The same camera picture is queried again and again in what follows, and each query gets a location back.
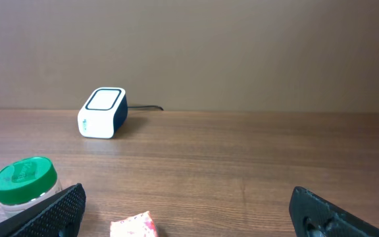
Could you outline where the white barcode scanner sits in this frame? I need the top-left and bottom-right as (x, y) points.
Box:
(77, 87), (128, 139)

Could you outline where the small red white box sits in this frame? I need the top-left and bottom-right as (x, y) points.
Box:
(110, 211), (159, 237)

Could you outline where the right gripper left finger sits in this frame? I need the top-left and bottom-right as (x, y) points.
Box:
(0, 183), (86, 237)

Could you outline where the green lid plastic jar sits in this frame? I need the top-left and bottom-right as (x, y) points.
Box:
(0, 157), (63, 218)

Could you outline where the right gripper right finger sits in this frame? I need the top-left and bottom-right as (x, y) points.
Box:
(289, 186), (379, 237)

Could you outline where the black scanner cable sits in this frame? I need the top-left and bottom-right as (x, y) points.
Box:
(127, 104), (164, 111)

